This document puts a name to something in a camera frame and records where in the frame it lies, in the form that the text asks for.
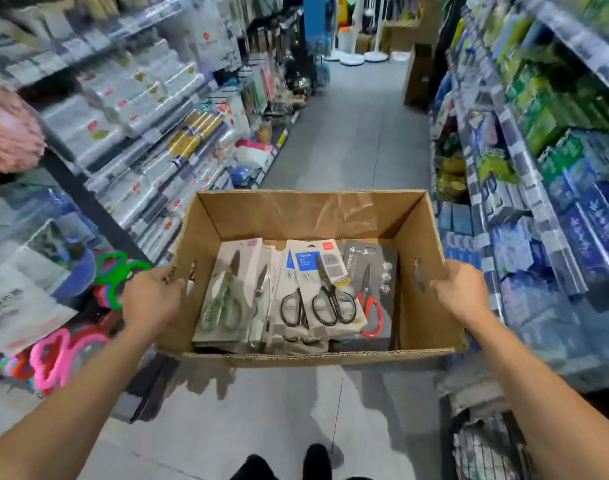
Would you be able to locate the person's right hand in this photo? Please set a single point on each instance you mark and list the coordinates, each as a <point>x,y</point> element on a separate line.
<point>464,294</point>

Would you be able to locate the person's left hand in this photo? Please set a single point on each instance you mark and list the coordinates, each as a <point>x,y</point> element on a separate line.
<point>152,304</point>

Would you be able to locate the person's left thumb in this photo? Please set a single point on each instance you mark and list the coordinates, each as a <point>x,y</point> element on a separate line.
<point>164,271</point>

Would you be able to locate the person's right thumb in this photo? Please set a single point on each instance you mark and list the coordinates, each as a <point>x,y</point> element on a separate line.
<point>453,268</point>

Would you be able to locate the brown cardboard box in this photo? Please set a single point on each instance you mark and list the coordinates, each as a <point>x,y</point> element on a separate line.
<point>309,214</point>

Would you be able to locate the person's right forearm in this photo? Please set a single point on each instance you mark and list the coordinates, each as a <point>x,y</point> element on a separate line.
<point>544,394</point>

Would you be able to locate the person's left forearm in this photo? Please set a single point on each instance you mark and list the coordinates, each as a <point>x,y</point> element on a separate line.
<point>59,409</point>

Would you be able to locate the green kitchen scissors pack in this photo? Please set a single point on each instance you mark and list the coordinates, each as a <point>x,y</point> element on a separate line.
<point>224,299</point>

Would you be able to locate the red scissors dark pack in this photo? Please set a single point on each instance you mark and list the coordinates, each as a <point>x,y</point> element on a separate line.
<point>377,294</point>

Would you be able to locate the grey scissors pack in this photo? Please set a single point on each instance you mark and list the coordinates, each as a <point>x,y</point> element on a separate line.
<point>260,304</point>

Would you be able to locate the shelving unit with plastic packets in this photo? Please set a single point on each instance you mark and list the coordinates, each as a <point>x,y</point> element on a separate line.
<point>84,194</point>

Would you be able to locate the rows of blue tissue packs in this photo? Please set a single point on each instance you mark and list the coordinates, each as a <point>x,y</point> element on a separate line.
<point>574,234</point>

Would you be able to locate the black scissors blue-label pack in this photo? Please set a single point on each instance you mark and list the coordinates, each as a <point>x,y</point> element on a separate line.
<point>329,289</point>

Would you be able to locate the black scissors white pack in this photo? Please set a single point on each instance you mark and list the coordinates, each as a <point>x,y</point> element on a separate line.
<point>290,294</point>

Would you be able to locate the shelving unit with tissue packs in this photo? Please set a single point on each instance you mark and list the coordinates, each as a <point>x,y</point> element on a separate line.
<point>524,159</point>

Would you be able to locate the row of gold rolls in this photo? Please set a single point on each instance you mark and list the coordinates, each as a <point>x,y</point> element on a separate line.
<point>194,134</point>

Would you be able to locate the rows of clear plastic packets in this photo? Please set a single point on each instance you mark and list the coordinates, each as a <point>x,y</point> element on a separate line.
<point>124,99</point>

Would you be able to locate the rows of green tissue packs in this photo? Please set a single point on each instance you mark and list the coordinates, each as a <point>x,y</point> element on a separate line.
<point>539,99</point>

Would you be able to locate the brown cardboard carton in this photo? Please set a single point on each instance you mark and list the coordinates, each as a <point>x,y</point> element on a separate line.
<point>418,74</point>

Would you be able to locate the pink fluffy duster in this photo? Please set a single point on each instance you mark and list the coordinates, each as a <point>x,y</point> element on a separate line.
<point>9,129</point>

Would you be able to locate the person's left black shoe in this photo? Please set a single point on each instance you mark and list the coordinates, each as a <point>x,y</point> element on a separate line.
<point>252,469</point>

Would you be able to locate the person's black shoe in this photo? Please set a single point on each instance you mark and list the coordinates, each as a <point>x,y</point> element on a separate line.
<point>317,462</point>
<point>252,469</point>

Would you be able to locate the white round fan base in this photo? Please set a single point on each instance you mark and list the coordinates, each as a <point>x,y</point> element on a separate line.
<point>352,59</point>
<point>376,56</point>

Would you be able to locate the person's right black shoe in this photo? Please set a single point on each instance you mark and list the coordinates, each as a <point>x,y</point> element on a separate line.
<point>317,462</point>

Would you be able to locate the white plastic bag packet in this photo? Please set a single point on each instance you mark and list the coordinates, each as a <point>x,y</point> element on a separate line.
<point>212,34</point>

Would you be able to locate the white bucket orange lid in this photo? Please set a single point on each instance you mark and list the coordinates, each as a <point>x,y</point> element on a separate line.
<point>345,38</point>

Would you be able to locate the blue column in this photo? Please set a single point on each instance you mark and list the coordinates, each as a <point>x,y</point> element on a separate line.
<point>317,19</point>

